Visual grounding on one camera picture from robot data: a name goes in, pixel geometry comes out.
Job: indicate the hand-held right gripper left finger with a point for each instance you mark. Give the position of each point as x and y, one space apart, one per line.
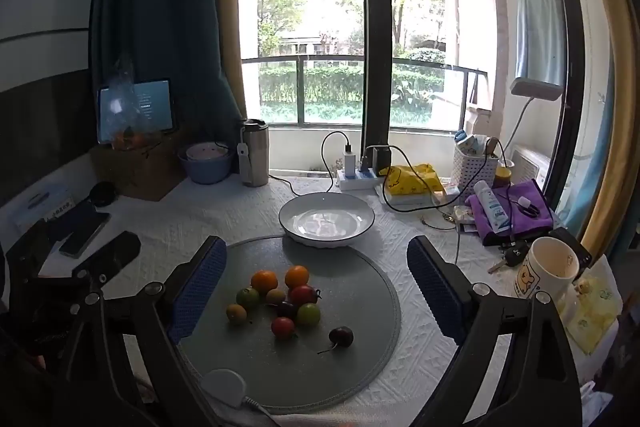
197 292

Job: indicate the white woven basket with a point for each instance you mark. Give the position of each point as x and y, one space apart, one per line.
475 167

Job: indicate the red cherry tomato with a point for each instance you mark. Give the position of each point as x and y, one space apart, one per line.
282 327
303 294

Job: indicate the small white box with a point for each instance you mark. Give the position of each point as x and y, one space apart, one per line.
450 193

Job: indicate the white desk lamp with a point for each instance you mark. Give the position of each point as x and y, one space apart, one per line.
535 89

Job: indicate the dark balcony railing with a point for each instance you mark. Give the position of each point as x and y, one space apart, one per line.
300 58

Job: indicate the steel tumbler with black lid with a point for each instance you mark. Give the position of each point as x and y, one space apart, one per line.
257 157

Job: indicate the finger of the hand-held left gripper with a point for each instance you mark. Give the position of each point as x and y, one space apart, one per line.
30 249
115 252

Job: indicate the pale yellow plastic bag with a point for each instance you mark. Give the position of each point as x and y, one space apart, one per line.
595 312

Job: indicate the small orange mandarin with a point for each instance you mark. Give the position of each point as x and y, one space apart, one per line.
296 277
263 281

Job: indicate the dark window post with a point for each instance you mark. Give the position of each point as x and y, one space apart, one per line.
375 32

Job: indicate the black car key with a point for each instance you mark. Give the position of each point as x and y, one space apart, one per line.
515 256

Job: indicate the purple pouch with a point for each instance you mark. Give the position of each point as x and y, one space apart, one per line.
542 217

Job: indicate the white round plug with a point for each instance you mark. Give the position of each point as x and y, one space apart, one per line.
222 387

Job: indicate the tablet screen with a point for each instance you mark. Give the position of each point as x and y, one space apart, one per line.
150 107

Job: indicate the white charger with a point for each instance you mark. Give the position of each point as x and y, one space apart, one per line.
349 162

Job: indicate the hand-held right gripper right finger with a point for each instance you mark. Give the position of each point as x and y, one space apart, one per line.
435 292

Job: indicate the light blue towel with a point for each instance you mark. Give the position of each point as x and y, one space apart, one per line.
540 37

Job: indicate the yellow jar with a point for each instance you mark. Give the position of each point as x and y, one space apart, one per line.
502 179

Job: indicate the dark blue curtain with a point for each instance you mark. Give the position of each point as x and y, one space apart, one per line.
165 7

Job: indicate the white tissue box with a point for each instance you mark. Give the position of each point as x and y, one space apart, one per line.
35 202

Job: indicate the blue bowl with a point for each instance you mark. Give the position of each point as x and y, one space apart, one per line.
205 172

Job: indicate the white plate with dark rim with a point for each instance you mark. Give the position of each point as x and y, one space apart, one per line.
325 222

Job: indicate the white textured tablecloth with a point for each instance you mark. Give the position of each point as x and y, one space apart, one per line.
225 217

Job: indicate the white grilled appliance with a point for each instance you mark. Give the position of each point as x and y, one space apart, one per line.
532 164

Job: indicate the black device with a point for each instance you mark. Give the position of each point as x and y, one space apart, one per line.
575 242

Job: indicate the black smartphone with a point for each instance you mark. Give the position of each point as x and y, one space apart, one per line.
85 234

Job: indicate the yellow curtain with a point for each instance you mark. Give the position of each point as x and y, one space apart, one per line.
612 157
227 7

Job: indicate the dark purple cherry tomato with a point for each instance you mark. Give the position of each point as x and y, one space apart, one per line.
341 337
286 309

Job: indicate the round grey mat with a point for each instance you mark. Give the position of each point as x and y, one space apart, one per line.
310 372

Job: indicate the teal curtain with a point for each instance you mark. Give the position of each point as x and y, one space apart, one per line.
597 132

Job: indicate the green cherry tomato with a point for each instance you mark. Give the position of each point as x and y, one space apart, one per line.
308 314
247 297

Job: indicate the white tube bottle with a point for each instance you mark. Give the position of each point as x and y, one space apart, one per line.
492 209

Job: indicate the white power strip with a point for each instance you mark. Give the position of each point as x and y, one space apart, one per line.
350 184

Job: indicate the black round object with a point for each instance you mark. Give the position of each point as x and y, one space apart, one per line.
102 193

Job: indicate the clear plastic bag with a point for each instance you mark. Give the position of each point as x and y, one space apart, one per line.
122 107

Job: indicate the white mug with bear print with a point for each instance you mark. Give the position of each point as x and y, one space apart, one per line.
540 279

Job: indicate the black charger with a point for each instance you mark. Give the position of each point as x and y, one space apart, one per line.
380 157

